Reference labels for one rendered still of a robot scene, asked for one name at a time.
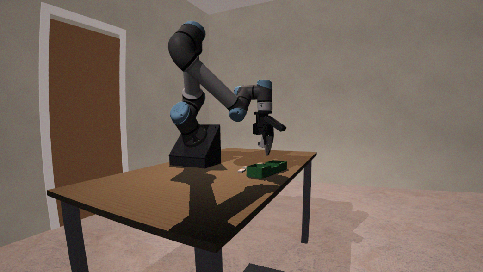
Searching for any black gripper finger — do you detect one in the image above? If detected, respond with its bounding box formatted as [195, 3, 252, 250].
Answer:
[258, 128, 269, 156]
[268, 132, 274, 155]

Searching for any green three-compartment bin rack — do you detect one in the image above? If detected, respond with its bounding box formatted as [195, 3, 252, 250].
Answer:
[247, 160, 287, 179]

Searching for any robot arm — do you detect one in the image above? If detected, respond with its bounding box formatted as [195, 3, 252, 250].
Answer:
[168, 21, 272, 147]

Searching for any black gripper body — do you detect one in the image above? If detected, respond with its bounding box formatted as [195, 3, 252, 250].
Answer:
[253, 111, 273, 135]

